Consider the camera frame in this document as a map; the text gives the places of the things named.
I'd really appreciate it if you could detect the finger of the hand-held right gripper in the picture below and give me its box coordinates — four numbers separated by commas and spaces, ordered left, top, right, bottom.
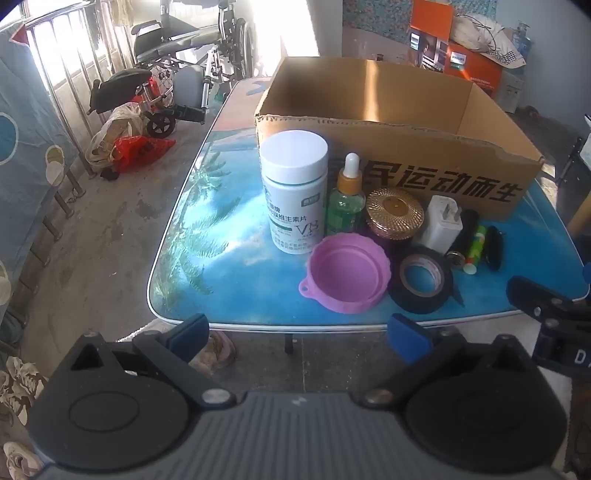
506, 276, 591, 320

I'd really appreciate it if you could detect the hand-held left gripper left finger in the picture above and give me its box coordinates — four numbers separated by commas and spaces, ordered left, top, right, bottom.
68, 314, 236, 411

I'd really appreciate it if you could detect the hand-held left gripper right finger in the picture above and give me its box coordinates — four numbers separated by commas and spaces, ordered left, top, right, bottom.
362, 314, 536, 409

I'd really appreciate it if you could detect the black tape roll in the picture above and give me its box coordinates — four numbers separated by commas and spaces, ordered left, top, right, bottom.
387, 246, 466, 315

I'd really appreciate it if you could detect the black oval object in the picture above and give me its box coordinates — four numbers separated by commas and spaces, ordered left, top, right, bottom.
482, 225, 505, 271

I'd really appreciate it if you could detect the black cylinder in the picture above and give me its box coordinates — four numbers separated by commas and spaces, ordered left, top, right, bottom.
445, 209, 481, 269

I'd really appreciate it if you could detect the pink silicone lid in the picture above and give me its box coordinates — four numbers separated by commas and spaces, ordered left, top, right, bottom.
298, 233, 392, 315

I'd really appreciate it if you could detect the white charger plug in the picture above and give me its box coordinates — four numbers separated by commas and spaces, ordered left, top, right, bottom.
412, 195, 464, 256

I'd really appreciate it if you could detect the brown cardboard box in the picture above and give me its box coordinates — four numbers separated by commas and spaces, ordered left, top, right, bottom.
254, 56, 546, 222

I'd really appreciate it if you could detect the white plastic bottle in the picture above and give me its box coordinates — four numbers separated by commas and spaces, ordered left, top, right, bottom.
260, 130, 329, 256

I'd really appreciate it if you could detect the pink patterned cloth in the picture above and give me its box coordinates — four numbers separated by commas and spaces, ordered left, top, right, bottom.
189, 330, 237, 370

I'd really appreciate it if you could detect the green yellow glue stick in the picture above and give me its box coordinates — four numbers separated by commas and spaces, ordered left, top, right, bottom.
464, 224, 488, 276

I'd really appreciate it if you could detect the gold lid jar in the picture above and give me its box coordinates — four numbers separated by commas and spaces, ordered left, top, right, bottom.
365, 187, 424, 250

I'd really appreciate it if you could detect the green dropper bottle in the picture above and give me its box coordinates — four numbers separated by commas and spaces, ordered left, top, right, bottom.
326, 152, 368, 237

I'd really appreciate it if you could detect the white cabinet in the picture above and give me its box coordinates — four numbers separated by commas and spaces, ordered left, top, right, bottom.
496, 69, 527, 114

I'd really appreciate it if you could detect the white woven bag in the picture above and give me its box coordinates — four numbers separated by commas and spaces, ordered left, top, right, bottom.
88, 104, 148, 167

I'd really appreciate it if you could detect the orange appliance box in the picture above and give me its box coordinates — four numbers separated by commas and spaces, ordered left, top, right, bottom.
409, 0, 504, 100

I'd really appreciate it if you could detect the blue patterned blanket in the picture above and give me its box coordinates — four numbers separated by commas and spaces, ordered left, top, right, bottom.
0, 18, 81, 333

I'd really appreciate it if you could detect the blue pump bottle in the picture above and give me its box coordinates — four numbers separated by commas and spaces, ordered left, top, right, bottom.
515, 21, 533, 58

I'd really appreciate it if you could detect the white cloth bundle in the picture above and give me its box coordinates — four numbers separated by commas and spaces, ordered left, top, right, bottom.
450, 13, 527, 70

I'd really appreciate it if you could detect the grey wheelchair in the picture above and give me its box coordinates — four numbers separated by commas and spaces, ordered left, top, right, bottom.
88, 0, 257, 139

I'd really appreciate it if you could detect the metal railing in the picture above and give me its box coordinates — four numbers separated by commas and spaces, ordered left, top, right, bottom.
18, 0, 160, 241

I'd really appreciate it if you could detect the black cable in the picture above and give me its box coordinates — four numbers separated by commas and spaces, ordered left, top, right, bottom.
457, 14, 498, 52

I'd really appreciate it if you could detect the floral wall cloth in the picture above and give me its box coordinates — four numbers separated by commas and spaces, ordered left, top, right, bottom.
342, 0, 497, 35

